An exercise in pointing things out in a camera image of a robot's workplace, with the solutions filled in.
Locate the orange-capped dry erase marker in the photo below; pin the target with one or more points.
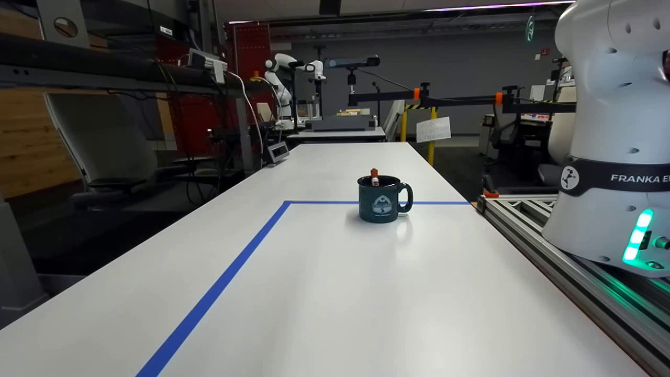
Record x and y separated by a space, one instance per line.
375 177

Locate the small white background robot arm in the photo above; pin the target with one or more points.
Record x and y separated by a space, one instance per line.
282 90

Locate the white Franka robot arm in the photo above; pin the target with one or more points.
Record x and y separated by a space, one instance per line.
615 106

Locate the dark teal speckled mug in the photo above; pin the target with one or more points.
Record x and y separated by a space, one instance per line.
380 202

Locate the small grey display device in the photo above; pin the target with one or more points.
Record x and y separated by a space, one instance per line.
277 151

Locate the white paper sign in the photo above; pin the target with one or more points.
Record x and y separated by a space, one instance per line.
434 129

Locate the blue tape line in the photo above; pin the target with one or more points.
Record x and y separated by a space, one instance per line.
232 273

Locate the black bar with orange clamps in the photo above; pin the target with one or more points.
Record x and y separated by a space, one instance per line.
461 102

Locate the orange clamp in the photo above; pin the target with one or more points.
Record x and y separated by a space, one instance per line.
490 194

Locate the red cabinet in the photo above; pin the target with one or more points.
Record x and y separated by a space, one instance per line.
248 48

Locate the white box on shelf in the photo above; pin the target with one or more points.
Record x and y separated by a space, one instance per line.
207 64

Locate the grey office chair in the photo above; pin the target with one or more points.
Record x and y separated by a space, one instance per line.
105 139

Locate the yellow post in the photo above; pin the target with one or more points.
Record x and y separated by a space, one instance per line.
433 139
402 126

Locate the aluminium extrusion rail frame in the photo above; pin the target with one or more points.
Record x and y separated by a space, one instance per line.
557 259

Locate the wooden wall panel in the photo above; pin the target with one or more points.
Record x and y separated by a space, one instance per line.
28 148

